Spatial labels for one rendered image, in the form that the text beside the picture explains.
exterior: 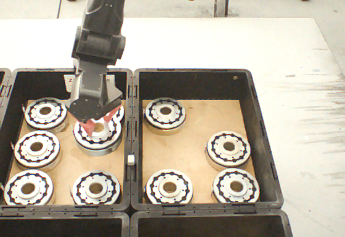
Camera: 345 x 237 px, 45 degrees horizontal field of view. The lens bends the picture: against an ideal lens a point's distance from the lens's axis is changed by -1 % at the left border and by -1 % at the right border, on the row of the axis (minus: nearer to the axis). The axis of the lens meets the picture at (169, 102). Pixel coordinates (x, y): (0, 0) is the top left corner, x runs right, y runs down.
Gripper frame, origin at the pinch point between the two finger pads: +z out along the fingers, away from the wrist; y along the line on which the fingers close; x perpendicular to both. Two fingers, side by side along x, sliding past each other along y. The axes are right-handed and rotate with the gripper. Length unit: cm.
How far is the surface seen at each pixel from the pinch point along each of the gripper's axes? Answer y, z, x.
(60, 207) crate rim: -17.6, 0.4, -9.6
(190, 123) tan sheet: 22.4, 11.5, -8.5
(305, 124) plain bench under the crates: 55, 25, -27
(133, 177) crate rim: -3.1, 0.7, -14.6
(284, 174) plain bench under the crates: 35, 24, -32
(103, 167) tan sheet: -2.0, 11.0, -2.9
